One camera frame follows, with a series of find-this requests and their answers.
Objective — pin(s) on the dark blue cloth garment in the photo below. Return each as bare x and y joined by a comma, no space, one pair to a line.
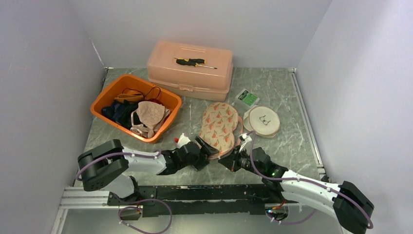
110,112

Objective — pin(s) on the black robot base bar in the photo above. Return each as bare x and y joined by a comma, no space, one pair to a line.
253,199

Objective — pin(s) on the black yellow screwdriver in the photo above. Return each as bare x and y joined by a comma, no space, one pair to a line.
193,62

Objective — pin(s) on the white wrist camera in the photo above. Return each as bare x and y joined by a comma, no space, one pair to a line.
244,139
181,140

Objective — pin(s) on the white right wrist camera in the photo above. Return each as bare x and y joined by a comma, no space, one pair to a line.
244,139

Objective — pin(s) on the beige lace bra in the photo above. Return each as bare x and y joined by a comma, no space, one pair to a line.
148,118

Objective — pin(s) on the small green-labelled plastic box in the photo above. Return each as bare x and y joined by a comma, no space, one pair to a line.
246,100

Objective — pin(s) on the pink translucent toolbox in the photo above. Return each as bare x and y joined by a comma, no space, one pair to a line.
195,82

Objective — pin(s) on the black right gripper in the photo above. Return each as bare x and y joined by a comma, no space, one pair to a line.
231,162

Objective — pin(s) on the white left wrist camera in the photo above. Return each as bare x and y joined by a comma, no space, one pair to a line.
181,140

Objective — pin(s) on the black cloth garment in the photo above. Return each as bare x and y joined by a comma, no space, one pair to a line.
122,113

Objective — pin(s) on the aluminium frame rail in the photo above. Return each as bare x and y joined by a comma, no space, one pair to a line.
77,198

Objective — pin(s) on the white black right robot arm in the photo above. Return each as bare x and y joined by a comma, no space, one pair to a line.
345,202

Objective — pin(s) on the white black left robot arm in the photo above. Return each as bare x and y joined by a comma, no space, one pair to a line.
103,167

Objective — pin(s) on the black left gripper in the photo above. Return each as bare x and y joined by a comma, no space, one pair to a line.
203,156

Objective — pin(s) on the orange plastic basin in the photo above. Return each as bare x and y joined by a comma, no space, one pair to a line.
170,100

